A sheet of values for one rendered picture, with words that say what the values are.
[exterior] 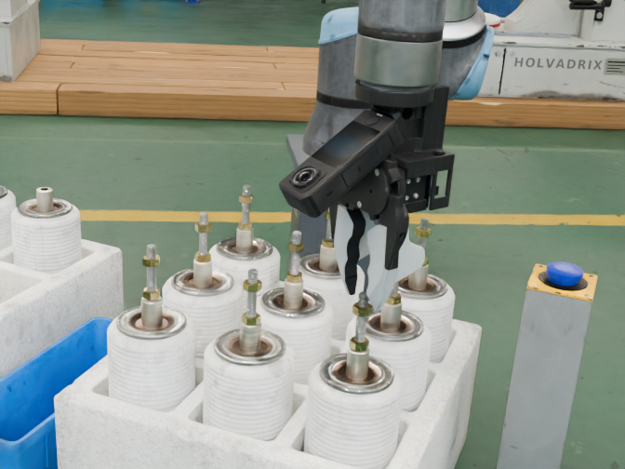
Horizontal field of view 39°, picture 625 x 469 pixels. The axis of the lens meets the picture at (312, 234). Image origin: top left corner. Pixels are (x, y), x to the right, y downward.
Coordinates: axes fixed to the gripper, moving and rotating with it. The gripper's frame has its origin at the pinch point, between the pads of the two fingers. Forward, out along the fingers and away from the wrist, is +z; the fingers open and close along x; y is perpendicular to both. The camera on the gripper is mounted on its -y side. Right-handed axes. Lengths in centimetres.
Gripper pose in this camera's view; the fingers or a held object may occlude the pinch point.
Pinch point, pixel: (358, 290)
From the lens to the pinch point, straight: 85.6
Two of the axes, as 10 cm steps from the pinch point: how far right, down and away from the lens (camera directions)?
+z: -0.6, 9.3, 3.7
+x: -5.9, -3.3, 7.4
